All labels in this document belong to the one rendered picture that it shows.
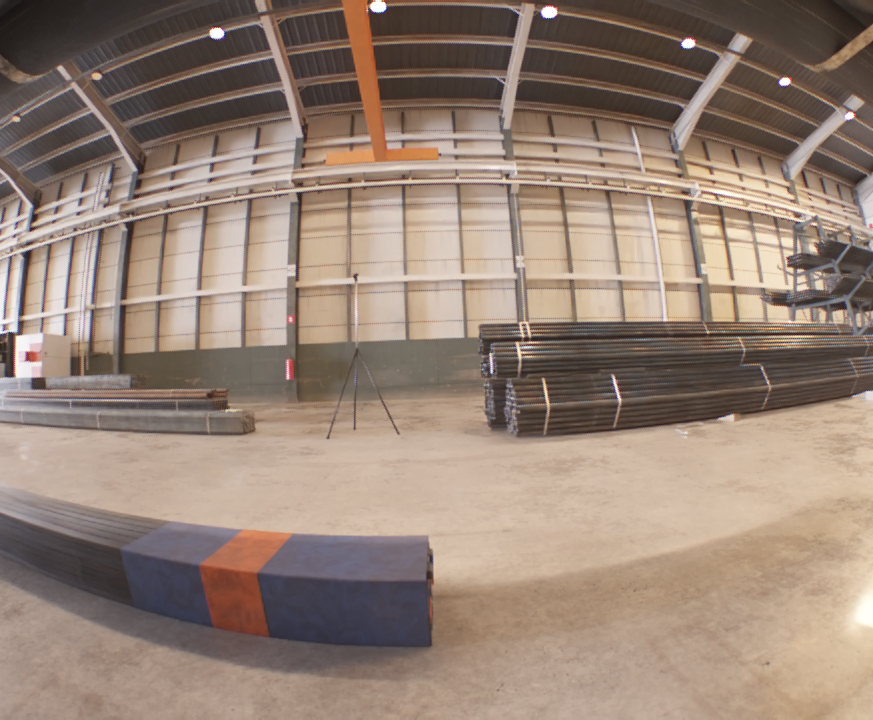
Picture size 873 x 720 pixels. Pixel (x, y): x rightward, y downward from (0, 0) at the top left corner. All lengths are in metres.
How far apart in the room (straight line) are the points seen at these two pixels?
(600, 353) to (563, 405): 0.63
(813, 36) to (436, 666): 1.25
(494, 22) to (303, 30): 4.74
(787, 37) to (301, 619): 1.34
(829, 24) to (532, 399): 3.13
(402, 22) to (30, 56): 10.88
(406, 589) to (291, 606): 0.24
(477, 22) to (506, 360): 9.47
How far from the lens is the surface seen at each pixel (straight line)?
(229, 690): 0.85
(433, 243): 11.25
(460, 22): 11.47
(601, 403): 3.56
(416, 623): 0.87
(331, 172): 11.60
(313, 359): 10.90
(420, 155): 11.47
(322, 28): 11.61
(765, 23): 0.74
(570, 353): 3.64
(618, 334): 4.35
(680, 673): 0.86
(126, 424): 5.34
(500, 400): 3.94
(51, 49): 0.75
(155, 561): 1.04
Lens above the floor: 0.55
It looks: 2 degrees up
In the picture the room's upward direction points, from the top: 2 degrees counter-clockwise
